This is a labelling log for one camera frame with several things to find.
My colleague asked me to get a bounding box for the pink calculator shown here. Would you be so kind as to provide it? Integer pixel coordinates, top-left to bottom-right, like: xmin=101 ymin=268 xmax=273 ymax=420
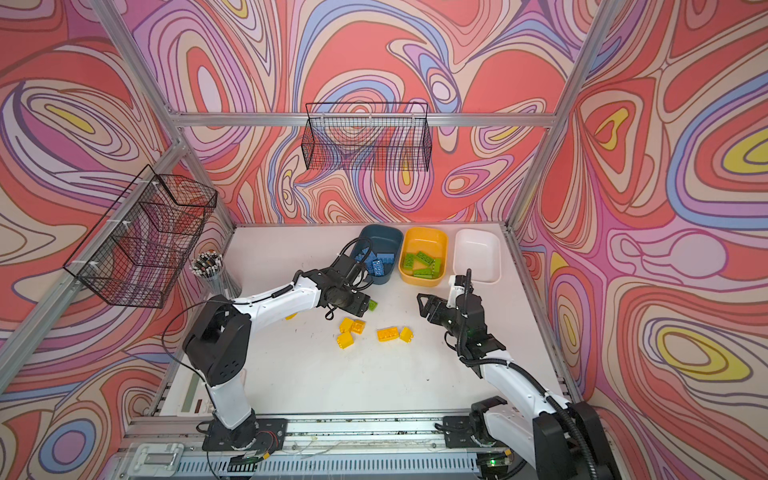
xmin=173 ymin=370 xmax=212 ymax=416

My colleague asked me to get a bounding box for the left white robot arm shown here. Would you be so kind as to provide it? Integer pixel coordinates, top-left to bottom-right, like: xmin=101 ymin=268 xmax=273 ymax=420
xmin=169 ymin=236 xmax=373 ymax=453

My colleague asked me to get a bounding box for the black wire basket wall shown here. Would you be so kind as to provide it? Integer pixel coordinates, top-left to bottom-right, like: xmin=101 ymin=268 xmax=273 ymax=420
xmin=63 ymin=165 xmax=218 ymax=309
xmin=301 ymin=101 xmax=432 ymax=172

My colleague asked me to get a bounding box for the blue lego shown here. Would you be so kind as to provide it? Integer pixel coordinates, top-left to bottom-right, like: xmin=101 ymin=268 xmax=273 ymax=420
xmin=377 ymin=253 xmax=395 ymax=265
xmin=369 ymin=259 xmax=385 ymax=277

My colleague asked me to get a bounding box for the yellow lego cluster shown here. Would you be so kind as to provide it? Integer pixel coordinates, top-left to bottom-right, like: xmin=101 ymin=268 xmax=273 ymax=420
xmin=339 ymin=317 xmax=354 ymax=333
xmin=336 ymin=332 xmax=354 ymax=350

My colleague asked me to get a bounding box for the metal cup of pens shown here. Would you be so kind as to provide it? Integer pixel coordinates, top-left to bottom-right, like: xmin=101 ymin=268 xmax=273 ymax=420
xmin=191 ymin=250 xmax=242 ymax=299

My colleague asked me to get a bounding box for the yellow lego long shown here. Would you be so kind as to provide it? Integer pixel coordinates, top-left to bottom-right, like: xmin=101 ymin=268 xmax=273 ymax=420
xmin=377 ymin=327 xmax=400 ymax=342

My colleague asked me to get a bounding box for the yellow lego bottom cluster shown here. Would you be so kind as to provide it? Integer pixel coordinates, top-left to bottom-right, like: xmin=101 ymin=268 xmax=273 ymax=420
xmin=336 ymin=332 xmax=354 ymax=350

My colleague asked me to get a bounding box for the dark teal plastic bin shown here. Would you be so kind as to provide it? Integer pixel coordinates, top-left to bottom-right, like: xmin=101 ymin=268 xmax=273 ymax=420
xmin=349 ymin=224 xmax=404 ymax=285

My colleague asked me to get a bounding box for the white plastic bin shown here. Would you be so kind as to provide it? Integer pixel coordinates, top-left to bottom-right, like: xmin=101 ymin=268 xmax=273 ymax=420
xmin=453 ymin=229 xmax=502 ymax=284

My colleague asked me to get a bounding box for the yellow plastic bin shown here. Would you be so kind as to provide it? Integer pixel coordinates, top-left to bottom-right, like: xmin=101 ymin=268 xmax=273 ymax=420
xmin=398 ymin=227 xmax=448 ymax=288

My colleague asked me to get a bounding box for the white device on rail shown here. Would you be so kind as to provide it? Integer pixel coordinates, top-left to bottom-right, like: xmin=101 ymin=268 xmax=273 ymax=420
xmin=126 ymin=443 xmax=185 ymax=478

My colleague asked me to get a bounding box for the black wire basket left wall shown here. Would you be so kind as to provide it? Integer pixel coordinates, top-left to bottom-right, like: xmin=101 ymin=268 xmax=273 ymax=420
xmin=63 ymin=165 xmax=218 ymax=309

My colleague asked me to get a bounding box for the yellow lego top cluster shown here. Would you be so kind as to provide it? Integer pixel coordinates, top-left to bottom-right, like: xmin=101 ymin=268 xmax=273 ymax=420
xmin=339 ymin=317 xmax=354 ymax=333

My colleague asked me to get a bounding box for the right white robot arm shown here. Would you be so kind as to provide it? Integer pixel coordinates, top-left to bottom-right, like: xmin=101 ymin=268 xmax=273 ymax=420
xmin=417 ymin=272 xmax=621 ymax=479

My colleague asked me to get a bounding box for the orange-yellow lego cluster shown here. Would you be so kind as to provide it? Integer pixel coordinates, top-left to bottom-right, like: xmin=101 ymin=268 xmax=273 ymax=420
xmin=350 ymin=320 xmax=366 ymax=335

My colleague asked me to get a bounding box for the black wire basket back wall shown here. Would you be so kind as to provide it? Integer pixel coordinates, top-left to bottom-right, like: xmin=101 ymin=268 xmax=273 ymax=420
xmin=301 ymin=101 xmax=432 ymax=172

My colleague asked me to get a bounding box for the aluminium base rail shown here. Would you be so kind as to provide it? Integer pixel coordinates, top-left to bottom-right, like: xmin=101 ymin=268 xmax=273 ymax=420
xmin=113 ymin=410 xmax=607 ymax=478

